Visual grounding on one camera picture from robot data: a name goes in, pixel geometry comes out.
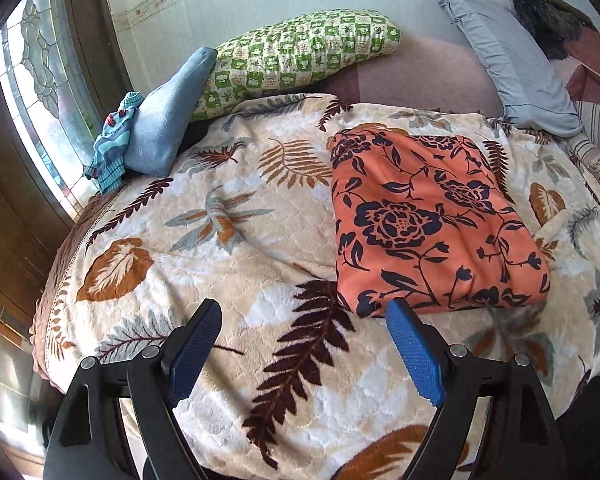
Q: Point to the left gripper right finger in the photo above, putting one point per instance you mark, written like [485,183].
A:
[520,440]

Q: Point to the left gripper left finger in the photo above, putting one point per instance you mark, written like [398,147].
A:
[88,440]

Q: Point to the orange floral blouse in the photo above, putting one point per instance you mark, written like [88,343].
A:
[422,219]

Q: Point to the cream leaf-print blanket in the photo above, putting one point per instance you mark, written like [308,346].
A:
[298,386]

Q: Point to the teal patterned small garment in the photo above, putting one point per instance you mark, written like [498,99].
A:
[107,165]

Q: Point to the striped floral quilt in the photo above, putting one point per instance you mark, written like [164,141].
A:
[586,145]

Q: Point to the blue folded cloth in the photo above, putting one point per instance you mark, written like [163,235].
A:
[159,125]

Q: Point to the light blue pillow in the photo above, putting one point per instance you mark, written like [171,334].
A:
[531,94]

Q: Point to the pink patchwork blanket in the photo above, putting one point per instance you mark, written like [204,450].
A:
[579,71]

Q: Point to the mauve bed sheet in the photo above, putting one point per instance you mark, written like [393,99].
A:
[424,73]

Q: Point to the stained glass window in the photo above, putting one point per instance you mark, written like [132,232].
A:
[47,97]

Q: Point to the green checkered pillow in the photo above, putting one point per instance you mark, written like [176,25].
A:
[293,54]

